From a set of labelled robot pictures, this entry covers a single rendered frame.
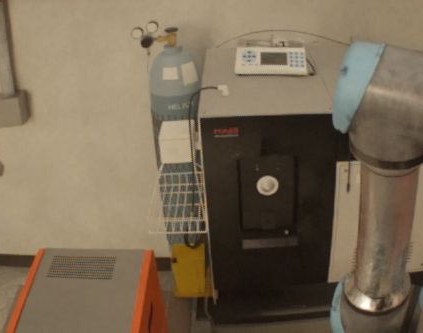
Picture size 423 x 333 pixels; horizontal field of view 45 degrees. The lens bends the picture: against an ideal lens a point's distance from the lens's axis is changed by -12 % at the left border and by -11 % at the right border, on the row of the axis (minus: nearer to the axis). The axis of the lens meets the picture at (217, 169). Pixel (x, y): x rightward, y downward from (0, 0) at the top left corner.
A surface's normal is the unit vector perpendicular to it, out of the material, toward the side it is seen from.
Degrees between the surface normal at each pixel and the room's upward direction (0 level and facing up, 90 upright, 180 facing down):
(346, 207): 90
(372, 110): 94
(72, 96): 90
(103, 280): 0
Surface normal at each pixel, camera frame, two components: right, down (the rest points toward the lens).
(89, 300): -0.06, -0.88
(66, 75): -0.02, 0.47
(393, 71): -0.35, -0.35
